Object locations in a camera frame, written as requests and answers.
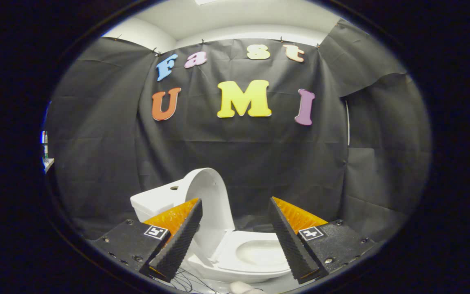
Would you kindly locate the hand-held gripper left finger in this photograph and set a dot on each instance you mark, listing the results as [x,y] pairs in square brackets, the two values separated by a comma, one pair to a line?
[180,245]

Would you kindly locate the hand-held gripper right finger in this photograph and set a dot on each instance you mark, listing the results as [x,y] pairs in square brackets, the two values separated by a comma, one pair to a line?
[290,245]

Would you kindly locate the white toilet lid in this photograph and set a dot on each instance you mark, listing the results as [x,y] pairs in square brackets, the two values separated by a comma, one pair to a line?
[210,196]

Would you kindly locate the white toilet seat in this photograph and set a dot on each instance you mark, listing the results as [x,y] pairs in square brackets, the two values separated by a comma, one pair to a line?
[225,255]

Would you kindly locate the white toilet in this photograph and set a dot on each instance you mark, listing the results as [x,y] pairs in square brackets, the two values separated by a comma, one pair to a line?
[153,202]

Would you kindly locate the black backdrop cloth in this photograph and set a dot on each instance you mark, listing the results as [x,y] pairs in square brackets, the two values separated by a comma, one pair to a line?
[239,155]

